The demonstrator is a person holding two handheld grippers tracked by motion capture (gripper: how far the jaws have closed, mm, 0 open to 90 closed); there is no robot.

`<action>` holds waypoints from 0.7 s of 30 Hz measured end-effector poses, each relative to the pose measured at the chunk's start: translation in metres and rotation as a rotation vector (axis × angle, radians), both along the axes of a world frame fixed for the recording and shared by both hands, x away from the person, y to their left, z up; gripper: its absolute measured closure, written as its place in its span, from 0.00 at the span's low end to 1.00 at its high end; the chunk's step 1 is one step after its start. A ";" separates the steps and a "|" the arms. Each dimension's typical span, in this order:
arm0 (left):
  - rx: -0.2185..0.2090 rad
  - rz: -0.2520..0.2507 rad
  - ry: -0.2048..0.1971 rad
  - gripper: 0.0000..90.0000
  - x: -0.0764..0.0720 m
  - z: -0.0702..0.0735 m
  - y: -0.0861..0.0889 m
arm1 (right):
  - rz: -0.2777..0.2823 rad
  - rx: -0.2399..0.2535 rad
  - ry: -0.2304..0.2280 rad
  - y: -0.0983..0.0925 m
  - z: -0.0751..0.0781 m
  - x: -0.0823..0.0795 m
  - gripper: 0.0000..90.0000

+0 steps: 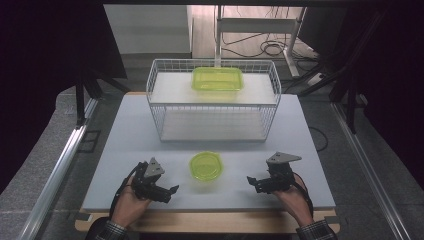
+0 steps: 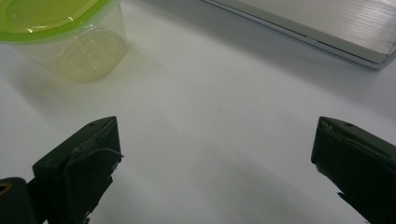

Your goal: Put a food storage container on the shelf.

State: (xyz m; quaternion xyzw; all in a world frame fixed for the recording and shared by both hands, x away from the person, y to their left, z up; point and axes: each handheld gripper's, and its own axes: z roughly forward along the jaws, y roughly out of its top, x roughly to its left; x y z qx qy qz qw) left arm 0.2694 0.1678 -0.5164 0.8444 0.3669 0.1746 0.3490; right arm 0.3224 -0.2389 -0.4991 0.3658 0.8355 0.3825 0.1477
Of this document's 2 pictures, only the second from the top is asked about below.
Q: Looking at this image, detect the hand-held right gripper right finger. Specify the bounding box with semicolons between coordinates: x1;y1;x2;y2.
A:
310;116;396;224

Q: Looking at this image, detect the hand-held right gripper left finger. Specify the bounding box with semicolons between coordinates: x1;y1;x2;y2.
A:
32;116;124;224

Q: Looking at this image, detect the tall green-lidded plastic container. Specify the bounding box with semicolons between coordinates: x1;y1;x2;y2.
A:
0;0;129;84

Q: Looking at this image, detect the white metal rack with grey shelf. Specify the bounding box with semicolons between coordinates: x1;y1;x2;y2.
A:
201;0;396;71

